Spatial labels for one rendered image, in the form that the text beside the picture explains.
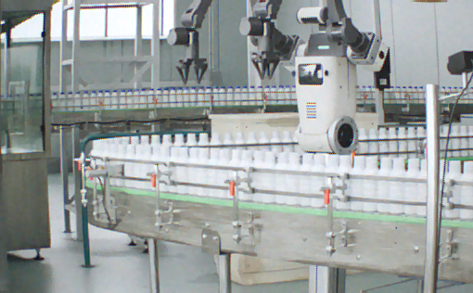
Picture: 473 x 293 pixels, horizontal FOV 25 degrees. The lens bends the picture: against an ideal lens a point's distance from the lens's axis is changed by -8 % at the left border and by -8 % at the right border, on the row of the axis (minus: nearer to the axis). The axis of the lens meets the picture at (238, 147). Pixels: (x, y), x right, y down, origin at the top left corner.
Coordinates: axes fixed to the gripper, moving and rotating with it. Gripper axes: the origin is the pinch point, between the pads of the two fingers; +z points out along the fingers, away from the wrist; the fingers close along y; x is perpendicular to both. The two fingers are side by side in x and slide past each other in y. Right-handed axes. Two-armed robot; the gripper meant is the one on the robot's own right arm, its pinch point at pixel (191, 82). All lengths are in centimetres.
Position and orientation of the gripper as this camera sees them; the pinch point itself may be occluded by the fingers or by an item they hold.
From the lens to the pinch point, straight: 428.8
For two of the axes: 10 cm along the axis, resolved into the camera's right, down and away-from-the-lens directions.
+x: 6.4, 0.3, -7.7
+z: 0.1, 10.0, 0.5
